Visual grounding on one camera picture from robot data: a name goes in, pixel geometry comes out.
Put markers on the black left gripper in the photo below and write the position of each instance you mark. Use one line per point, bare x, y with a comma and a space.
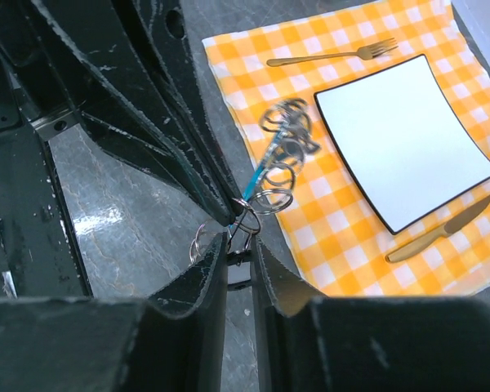
67, 63

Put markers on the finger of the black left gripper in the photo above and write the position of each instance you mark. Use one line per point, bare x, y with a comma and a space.
157, 31

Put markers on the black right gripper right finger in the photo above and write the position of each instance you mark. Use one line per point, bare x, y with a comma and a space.
307, 341

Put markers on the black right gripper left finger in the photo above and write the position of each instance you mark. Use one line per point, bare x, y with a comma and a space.
170, 341

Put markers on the blue key tag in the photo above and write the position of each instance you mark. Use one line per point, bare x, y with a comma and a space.
263, 196

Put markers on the orange white checkered cloth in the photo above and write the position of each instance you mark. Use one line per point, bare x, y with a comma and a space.
338, 242

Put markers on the gold knife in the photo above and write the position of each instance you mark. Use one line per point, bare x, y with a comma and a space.
445, 230

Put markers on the gold fork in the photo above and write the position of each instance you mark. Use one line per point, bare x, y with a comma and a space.
369, 52

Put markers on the white square plate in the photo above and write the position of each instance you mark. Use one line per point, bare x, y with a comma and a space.
402, 142

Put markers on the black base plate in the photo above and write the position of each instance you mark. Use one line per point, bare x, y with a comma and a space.
38, 251

